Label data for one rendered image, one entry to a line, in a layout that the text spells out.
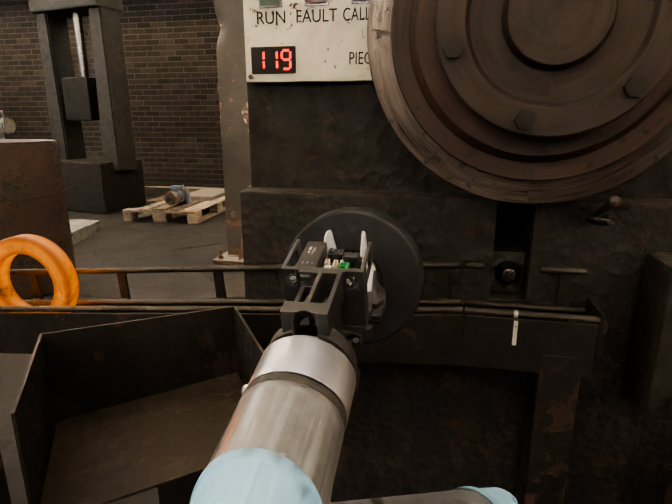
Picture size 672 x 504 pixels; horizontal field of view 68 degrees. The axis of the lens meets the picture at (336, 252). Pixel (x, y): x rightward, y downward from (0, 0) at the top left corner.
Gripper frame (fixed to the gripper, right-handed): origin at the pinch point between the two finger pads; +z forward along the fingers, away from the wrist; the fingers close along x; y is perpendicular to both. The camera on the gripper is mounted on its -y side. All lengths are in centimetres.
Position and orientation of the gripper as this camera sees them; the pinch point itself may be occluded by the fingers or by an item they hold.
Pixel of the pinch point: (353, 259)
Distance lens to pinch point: 56.1
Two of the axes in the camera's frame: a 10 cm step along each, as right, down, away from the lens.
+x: -9.8, -0.4, 2.1
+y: -0.7, -8.7, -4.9
